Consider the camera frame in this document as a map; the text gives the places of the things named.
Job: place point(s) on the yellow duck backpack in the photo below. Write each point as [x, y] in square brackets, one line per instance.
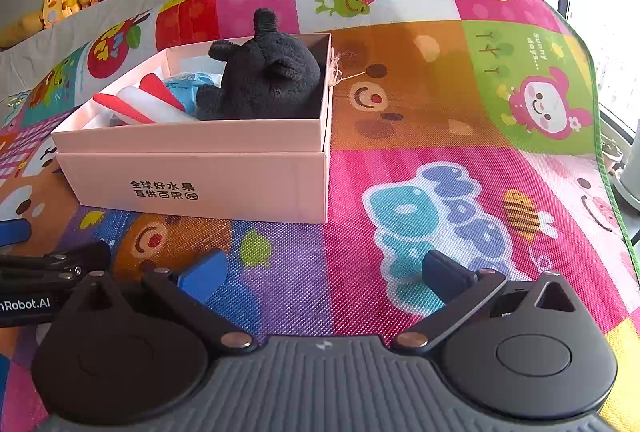
[60, 4]

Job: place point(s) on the dark grey plush toy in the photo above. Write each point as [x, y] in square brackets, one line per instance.
[265, 71]

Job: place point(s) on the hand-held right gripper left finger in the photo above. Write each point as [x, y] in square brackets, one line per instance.
[205, 279]

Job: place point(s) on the colourful cartoon play mat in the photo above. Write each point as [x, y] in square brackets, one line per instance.
[450, 136]

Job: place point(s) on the blue white tissue pack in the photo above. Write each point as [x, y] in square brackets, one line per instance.
[192, 86]

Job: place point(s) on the pink cardboard box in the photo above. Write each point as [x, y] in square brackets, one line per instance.
[200, 187]

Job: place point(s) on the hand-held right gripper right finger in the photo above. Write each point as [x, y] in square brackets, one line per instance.
[442, 272]

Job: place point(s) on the white red foam rocket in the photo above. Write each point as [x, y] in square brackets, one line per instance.
[145, 104]

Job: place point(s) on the long yellow plush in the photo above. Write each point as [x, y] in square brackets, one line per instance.
[20, 29]

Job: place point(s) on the white plant pot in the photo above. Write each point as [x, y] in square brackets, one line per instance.
[630, 182]

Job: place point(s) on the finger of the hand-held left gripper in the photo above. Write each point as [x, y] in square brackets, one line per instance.
[14, 231]
[55, 264]

